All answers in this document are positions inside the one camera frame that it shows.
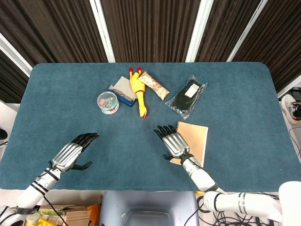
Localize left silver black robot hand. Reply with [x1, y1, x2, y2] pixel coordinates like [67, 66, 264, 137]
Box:
[49, 132, 100, 173]

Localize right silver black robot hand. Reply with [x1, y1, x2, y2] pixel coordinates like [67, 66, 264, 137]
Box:
[153, 125, 190, 162]

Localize brown kraft notebook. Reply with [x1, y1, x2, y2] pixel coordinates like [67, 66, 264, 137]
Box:
[169, 121, 209, 167]

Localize blue table cloth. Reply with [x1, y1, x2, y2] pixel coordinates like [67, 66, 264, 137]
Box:
[0, 62, 301, 192]

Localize black item in clear bag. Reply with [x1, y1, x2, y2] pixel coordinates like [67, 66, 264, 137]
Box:
[165, 74, 208, 120]

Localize cardboard box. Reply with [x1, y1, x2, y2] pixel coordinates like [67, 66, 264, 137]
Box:
[37, 204, 102, 226]

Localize patterned snack packet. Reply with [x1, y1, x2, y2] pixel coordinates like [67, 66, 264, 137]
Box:
[138, 70, 171, 101]

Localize clear tub of binder clips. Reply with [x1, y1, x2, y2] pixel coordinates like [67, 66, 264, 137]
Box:
[96, 91, 120, 115]

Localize yellow rubber chicken toy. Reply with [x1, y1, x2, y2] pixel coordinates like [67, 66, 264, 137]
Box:
[128, 66, 148, 120]

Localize blue box with grey cloth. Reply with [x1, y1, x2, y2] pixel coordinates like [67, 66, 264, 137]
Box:
[108, 75, 138, 108]

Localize white sneaker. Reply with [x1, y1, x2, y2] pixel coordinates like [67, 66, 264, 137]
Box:
[281, 94, 301, 125]

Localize black floor cables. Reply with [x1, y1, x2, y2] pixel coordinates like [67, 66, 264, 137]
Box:
[197, 195, 280, 226]

